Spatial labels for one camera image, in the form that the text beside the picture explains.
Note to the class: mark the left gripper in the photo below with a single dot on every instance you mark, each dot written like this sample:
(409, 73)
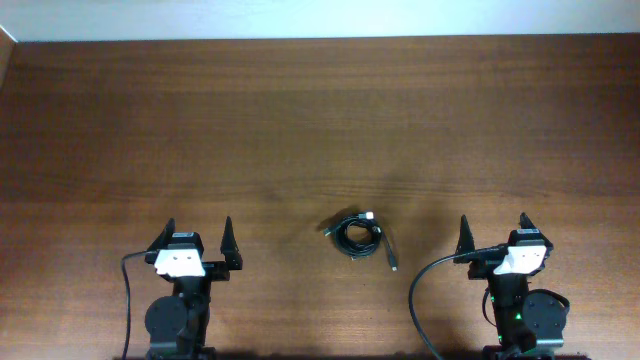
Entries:
(218, 272)

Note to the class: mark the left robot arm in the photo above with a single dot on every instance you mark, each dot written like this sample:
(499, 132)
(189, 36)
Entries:
(177, 324)

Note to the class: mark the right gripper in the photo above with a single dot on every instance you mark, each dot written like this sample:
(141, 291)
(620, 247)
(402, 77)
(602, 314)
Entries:
(482, 268)

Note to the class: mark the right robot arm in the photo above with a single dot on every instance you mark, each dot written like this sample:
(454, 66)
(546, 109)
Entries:
(529, 322)

